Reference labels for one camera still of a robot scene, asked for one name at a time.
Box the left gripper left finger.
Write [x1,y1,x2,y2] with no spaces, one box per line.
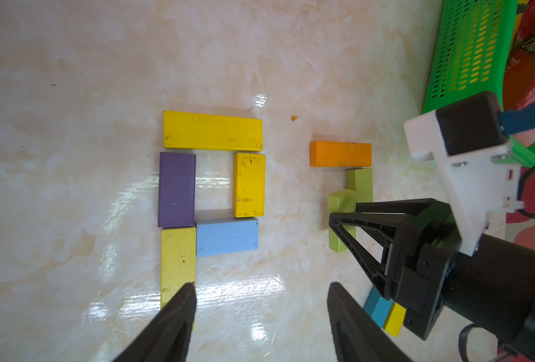
[115,283,196,361]

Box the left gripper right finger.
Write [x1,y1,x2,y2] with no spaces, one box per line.
[327,282,411,362]

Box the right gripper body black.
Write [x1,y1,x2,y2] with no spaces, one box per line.
[382,201,460,340]

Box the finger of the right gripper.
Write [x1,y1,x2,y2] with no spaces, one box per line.
[329,198,437,300]

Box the green block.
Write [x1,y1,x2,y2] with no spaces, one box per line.
[327,189,359,254]
[346,168,374,203]

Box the yellow-green long block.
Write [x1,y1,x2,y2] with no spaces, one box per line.
[160,227,196,309]

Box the orange block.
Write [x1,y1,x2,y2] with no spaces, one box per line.
[310,140,372,167]

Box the light blue block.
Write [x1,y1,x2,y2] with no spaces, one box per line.
[196,217,259,257]

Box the short yellow block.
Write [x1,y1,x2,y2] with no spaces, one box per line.
[233,152,266,218]

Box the purple block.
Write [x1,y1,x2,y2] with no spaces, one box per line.
[158,152,196,229]

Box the long yellow block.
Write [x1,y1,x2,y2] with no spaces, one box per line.
[163,110,264,152]

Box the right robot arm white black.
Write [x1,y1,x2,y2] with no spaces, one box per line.
[329,198,535,360]

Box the cyan long block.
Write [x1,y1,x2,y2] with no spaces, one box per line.
[363,287,393,329]

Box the green plastic basket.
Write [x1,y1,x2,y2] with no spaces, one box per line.
[422,0,535,184]

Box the red snack bag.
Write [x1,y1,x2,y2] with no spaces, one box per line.
[502,0,535,112]

